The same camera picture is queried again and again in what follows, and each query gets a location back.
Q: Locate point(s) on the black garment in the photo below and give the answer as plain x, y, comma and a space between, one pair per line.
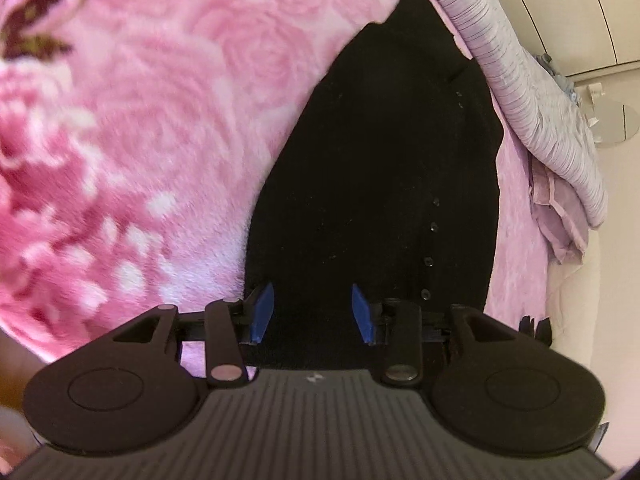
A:
380, 170

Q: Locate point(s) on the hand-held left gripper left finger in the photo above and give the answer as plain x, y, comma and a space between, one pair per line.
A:
261, 312

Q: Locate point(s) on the small white object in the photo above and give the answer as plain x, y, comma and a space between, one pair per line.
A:
595, 90

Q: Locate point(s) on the cream quilted mattress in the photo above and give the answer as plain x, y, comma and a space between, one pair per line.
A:
570, 300

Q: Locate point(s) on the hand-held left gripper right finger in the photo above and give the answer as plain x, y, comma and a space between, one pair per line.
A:
363, 315

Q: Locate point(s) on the striped lilac quilt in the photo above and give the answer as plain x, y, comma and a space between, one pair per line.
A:
540, 105

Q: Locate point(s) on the pink floral blanket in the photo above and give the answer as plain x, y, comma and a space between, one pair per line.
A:
150, 125

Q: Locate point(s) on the round mirror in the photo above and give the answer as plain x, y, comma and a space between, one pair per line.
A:
617, 122

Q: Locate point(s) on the lilac pillowcase cloth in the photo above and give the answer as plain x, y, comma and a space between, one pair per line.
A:
560, 215

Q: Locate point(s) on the cream wardrobe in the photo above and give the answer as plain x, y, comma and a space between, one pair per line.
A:
565, 10

